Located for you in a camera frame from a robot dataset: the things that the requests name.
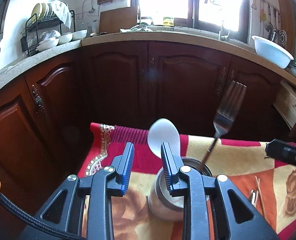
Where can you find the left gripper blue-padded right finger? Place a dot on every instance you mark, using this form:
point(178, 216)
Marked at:
point(171, 165)

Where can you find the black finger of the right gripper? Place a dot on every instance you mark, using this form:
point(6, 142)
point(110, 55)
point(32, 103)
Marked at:
point(282, 151)

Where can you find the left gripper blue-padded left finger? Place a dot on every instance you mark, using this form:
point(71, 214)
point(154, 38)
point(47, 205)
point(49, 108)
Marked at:
point(123, 166)

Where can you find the white plastic spoon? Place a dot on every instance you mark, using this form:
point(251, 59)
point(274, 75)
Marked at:
point(163, 130)

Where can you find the steel utensil holder cup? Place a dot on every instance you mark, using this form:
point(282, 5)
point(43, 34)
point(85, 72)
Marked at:
point(162, 204)

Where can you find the wooden chopstick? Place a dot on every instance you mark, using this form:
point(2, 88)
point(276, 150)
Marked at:
point(259, 194)

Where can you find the silver metal fork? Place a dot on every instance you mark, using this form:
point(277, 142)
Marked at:
point(226, 114)

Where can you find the small steel spoon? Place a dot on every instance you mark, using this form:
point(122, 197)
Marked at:
point(253, 197)

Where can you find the red orange patterned blanket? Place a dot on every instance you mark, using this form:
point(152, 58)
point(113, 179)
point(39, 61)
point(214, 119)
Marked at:
point(244, 162)

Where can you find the open wooden drawer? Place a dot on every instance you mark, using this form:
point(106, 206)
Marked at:
point(285, 103)

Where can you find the white plastic basin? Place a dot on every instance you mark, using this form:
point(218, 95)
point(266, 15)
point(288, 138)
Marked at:
point(272, 52)

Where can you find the white bowl on counter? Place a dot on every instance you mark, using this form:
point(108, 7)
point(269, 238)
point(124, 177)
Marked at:
point(79, 35)

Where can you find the chrome sink faucet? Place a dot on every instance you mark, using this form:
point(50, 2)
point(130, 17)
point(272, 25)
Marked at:
point(222, 35)

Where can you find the wooden cutting board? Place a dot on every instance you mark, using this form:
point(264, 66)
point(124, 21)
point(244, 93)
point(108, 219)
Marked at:
point(112, 21)

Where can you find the black dish drying rack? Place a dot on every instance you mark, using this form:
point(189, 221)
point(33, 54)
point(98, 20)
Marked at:
point(33, 30)

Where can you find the white cloth on rack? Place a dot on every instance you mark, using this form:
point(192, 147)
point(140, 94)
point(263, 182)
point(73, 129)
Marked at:
point(61, 10)

